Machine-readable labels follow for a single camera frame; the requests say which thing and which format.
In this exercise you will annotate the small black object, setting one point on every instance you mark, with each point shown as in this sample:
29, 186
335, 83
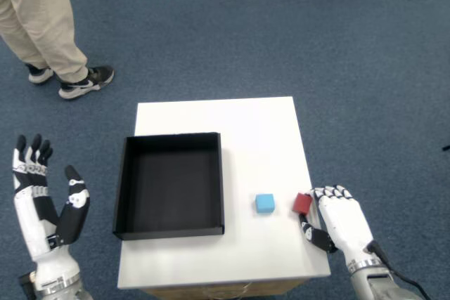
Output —
446, 147

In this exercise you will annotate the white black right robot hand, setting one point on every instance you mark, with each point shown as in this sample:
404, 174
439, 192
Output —
344, 222

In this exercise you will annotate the white top wooden table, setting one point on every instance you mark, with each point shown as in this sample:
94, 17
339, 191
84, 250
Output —
253, 121

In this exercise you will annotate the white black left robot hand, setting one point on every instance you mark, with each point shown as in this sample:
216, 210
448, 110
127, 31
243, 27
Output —
31, 226

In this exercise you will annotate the black open box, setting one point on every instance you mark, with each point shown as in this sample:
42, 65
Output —
168, 191

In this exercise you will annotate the black white swoosh sneaker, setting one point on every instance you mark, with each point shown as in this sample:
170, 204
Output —
84, 84

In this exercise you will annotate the red cube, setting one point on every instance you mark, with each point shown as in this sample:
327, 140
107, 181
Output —
301, 203

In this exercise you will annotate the blue cube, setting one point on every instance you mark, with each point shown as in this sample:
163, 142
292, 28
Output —
264, 203

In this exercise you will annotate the beige trousers of person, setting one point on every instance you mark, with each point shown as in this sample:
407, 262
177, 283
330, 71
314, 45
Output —
35, 15

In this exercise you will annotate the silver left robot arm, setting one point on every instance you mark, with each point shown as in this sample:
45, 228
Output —
59, 291

